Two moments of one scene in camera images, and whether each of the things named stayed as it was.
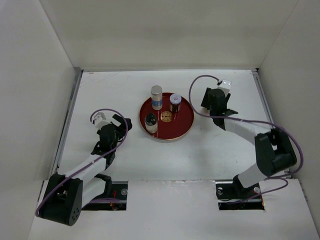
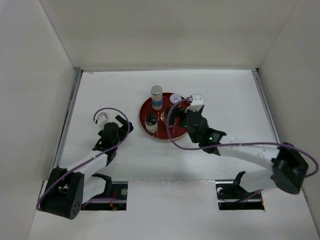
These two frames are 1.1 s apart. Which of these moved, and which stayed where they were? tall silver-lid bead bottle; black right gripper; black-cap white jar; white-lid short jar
Moved: black right gripper
Stayed: black-cap white jar; tall silver-lid bead bottle; white-lid short jar
